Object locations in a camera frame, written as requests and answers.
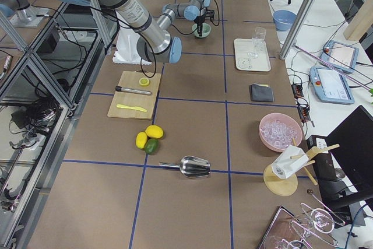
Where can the pink bowl with ice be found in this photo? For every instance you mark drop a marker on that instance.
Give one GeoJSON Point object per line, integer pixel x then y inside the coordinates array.
{"type": "Point", "coordinates": [277, 131]}

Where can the blue bowl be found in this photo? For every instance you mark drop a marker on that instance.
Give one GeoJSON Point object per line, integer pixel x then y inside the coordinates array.
{"type": "Point", "coordinates": [283, 19]}

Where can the white bear tray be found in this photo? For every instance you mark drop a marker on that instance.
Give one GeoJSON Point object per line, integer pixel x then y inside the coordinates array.
{"type": "Point", "coordinates": [249, 57]}

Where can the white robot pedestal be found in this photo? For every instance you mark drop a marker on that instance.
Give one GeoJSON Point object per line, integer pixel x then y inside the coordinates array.
{"type": "Point", "coordinates": [126, 48]}

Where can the yellow plastic knife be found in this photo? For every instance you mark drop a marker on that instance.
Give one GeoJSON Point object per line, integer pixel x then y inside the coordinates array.
{"type": "Point", "coordinates": [136, 108]}

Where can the yellow lemon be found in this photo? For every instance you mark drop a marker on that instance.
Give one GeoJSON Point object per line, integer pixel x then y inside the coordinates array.
{"type": "Point", "coordinates": [141, 140]}
{"type": "Point", "coordinates": [154, 131]}

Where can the wooden cutting board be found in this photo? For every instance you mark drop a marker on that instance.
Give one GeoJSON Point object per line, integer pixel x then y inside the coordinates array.
{"type": "Point", "coordinates": [130, 79]}

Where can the metal rod green tip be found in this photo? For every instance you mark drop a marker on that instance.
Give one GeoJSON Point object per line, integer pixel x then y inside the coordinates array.
{"type": "Point", "coordinates": [340, 72]}

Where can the near teach pendant tablet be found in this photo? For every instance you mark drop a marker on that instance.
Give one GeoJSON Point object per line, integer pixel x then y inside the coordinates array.
{"type": "Point", "coordinates": [329, 86]}

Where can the white paper bag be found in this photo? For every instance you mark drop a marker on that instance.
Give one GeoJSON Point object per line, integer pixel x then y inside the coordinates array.
{"type": "Point", "coordinates": [289, 162]}

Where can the far teach pendant tablet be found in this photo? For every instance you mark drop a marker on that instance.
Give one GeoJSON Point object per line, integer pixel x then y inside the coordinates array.
{"type": "Point", "coordinates": [340, 55]}

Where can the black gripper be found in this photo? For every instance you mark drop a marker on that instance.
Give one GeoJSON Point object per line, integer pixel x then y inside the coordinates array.
{"type": "Point", "coordinates": [199, 21]}

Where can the steel ice scoop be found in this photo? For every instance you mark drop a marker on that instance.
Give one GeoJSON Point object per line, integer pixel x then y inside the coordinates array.
{"type": "Point", "coordinates": [191, 166]}

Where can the wooden cup stand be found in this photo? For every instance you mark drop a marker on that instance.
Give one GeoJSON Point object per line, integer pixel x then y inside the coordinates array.
{"type": "Point", "coordinates": [287, 187]}

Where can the green bowl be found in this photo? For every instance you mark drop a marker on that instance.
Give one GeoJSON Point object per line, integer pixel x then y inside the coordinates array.
{"type": "Point", "coordinates": [206, 30]}

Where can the green lime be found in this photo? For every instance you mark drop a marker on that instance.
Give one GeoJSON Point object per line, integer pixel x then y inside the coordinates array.
{"type": "Point", "coordinates": [151, 146]}

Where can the lemon half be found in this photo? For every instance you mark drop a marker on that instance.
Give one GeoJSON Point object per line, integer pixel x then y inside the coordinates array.
{"type": "Point", "coordinates": [144, 81]}

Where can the aluminium frame post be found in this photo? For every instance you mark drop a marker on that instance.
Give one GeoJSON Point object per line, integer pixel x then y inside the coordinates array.
{"type": "Point", "coordinates": [296, 27]}

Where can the clear wine glass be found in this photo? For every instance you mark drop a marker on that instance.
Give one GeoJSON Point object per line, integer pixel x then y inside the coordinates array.
{"type": "Point", "coordinates": [258, 39]}

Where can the teach pendant tablet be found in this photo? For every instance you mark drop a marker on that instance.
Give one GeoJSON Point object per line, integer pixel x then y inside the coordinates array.
{"type": "Point", "coordinates": [340, 55]}
{"type": "Point", "coordinates": [329, 86]}

